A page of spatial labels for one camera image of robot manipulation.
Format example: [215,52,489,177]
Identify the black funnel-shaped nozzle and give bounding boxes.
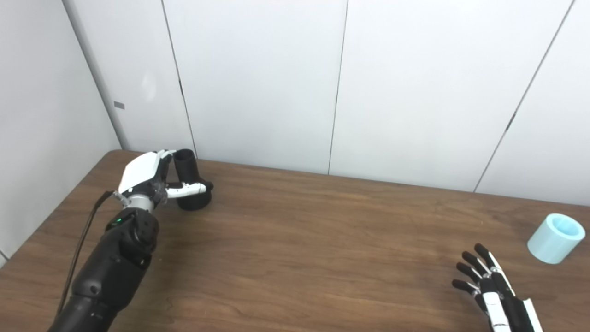
[173,148,213,212]

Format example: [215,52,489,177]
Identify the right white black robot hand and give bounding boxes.
[451,243,544,332]

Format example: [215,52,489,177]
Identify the light-blue cylindrical hose piece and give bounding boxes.
[527,213,586,265]

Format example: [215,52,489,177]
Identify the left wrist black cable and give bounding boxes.
[55,190,130,319]

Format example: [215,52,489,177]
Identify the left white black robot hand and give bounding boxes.
[118,149,214,207]

